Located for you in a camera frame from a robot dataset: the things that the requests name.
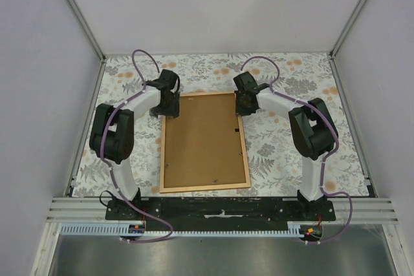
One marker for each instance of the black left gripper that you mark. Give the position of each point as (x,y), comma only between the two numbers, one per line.
(173,111)

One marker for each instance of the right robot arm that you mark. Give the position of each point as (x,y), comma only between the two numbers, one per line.
(313,132)

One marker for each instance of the floral patterned table mat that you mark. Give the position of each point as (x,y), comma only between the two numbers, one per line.
(199,153)

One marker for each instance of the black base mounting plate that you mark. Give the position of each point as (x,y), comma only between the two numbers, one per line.
(216,212)

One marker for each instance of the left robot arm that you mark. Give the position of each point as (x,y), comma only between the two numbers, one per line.
(113,133)

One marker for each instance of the brown frame backing board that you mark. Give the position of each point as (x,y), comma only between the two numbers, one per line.
(203,140)

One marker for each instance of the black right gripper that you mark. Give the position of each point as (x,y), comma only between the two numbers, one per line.
(240,111)

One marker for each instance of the aluminium rail base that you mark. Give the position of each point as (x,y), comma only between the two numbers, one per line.
(339,210)

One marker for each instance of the white slotted cable duct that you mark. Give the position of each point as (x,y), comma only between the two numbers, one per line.
(138,230)

